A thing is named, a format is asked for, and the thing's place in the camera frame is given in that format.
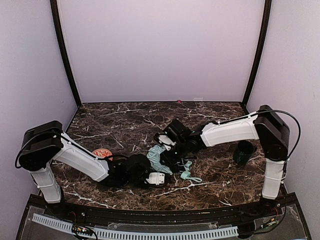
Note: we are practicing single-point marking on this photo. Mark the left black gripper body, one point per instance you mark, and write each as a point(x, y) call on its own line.
point(149, 172)

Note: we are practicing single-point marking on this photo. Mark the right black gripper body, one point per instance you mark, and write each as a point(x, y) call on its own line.
point(169, 158)

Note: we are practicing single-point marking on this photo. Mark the mint green folding umbrella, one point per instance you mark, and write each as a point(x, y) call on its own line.
point(183, 166)

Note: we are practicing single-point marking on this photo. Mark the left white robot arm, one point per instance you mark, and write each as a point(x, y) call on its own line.
point(48, 142)

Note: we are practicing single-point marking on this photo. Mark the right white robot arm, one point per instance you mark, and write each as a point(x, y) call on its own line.
point(263, 125)

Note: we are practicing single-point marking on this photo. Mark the orange patterned ceramic bowl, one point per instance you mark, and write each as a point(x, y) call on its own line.
point(102, 152)

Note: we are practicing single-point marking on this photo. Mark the dark green ceramic cup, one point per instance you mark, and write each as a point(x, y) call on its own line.
point(243, 152)

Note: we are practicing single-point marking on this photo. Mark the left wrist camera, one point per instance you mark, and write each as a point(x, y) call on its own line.
point(155, 178)

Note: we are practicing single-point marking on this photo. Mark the black front table rail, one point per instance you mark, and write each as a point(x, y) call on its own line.
point(104, 216)

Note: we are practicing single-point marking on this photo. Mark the white slotted cable duct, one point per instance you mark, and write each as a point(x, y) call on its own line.
point(133, 232)

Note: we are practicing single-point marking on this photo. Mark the right black frame post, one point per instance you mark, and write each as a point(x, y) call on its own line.
point(258, 53)

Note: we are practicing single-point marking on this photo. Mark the black frame post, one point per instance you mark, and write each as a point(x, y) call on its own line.
point(63, 52)
point(258, 53)

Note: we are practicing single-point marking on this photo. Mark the left black frame post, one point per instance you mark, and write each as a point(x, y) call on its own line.
point(63, 52)

